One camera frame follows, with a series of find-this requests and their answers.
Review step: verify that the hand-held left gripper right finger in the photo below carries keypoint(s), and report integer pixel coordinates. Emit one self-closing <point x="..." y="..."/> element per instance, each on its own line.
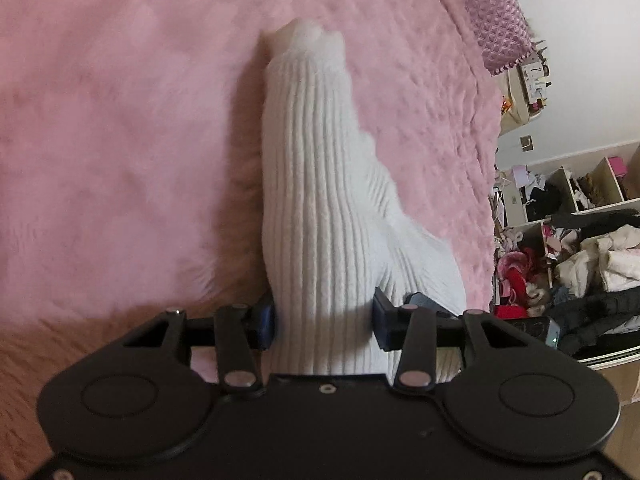
<point x="384" y="325"/>

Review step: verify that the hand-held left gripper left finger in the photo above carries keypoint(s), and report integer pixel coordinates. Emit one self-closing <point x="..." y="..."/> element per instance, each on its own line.
<point x="265" y="325"/>

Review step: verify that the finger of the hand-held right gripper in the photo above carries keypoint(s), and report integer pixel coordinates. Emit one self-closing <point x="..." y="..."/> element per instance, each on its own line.
<point x="422" y="302"/>

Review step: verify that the white ribbed sock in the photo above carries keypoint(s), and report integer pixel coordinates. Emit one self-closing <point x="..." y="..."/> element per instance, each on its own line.
<point x="325" y="210"/>

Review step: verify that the pile of white clothes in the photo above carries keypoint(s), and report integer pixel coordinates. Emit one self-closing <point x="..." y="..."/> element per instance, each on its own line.
<point x="605" y="262"/>

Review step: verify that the pile of red plush toys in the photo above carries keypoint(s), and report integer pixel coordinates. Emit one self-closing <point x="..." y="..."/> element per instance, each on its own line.
<point x="517" y="280"/>

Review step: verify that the black puffer jacket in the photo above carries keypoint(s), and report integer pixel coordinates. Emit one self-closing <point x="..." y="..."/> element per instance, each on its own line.
<point x="600" y="315"/>

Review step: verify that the dark grey garment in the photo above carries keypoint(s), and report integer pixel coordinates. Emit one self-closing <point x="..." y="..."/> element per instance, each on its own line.
<point x="595" y="219"/>

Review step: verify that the white cubby shelf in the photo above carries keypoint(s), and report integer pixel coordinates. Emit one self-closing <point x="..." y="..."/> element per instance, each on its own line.
<point x="565" y="195"/>

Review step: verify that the pink box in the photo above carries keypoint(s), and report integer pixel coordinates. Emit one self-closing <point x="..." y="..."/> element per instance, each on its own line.
<point x="618" y="164"/>

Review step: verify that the red yellow toy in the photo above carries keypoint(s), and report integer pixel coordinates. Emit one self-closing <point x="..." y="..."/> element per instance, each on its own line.
<point x="505" y="105"/>

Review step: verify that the pink fluffy blanket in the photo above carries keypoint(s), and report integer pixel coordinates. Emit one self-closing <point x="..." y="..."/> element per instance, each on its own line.
<point x="130" y="135"/>

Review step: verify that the beige bedside cabinet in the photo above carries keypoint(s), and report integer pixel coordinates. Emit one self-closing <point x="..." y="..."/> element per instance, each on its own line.
<point x="525" y="92"/>

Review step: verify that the purple quilted pillow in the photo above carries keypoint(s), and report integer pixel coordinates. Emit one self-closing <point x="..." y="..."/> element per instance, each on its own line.
<point x="492" y="10"/>

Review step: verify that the wall socket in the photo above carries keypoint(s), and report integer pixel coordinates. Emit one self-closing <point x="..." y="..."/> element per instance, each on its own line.
<point x="526" y="143"/>

